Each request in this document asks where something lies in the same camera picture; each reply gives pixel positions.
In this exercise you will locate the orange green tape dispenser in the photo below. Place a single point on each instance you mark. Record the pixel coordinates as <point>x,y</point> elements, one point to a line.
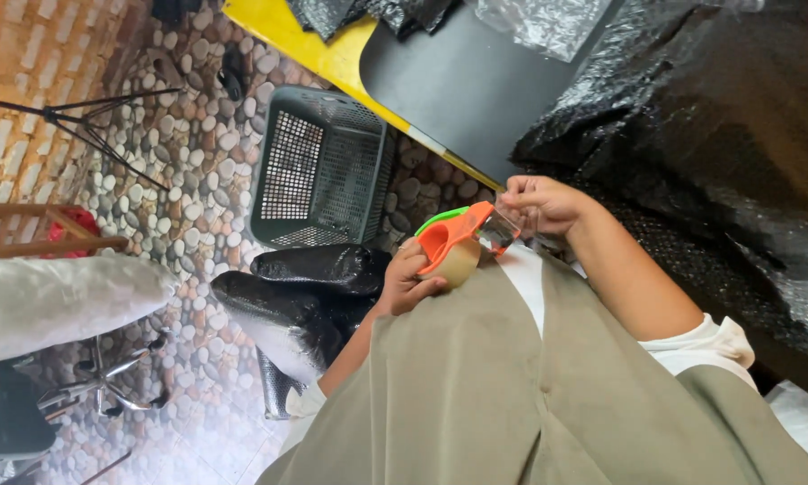
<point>452,232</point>

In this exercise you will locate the person's left hand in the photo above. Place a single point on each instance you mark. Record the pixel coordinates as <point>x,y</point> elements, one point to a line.
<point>398,286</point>

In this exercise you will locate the grey plastic mesh basket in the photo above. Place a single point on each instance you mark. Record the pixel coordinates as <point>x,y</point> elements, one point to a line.
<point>323,168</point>

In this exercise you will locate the black flat board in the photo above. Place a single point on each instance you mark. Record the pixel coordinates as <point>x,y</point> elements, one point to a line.
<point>464,87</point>

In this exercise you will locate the olive green vest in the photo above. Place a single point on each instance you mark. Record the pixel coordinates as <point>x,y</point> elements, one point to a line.
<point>471,384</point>

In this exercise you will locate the white plastic sheet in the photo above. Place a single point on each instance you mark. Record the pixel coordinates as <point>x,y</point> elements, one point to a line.
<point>804,424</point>

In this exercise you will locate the small black bubble wrap piece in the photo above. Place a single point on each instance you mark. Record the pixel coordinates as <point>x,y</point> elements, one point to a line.
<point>276,391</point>

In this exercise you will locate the wooden rack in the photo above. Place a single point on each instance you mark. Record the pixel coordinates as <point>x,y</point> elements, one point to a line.
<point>47,244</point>

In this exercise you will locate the large black bubble wrap bundle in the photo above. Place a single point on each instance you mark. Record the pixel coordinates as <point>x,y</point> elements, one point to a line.
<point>700,148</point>

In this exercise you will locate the person's right fingers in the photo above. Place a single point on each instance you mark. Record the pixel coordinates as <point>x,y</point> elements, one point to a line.
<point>519,197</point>

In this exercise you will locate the chrome office chair base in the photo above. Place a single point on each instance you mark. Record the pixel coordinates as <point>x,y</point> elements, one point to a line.
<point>104,384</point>

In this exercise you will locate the person's right hand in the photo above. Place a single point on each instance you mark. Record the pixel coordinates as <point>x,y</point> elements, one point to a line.
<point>548,202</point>

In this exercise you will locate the red bag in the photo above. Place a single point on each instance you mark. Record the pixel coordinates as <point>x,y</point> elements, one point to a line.
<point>73,222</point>

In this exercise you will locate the black wrapped parcel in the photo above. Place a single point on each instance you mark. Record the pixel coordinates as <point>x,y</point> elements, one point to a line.
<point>276,316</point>
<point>323,268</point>

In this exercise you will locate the black tripod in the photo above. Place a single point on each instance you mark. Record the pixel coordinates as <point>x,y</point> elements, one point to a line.
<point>87,124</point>

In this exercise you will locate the black sandal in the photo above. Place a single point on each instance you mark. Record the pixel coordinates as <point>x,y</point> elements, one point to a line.
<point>232,77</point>

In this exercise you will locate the crumpled black plastic bag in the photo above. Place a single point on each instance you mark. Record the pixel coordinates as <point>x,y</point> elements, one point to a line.
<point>356,13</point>

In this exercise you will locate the black office chair seat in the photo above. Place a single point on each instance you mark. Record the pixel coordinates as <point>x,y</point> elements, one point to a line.
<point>6,417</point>

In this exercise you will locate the clear plastic bag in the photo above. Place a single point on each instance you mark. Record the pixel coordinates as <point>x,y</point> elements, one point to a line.
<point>542,23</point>

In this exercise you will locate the clear packing tape roll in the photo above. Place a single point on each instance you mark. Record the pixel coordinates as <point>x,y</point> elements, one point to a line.
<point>459,266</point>

